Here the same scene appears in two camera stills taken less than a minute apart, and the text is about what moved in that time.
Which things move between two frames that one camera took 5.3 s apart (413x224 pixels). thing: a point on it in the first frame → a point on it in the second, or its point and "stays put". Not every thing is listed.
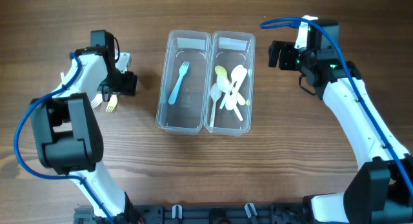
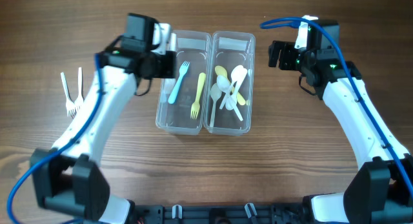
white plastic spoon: (223, 84) stays put
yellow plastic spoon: (221, 70) stays put
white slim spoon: (215, 94) stays put
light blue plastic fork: (182, 70) stays put
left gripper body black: (120, 83) → (162, 65)
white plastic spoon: (236, 74) → (230, 101)
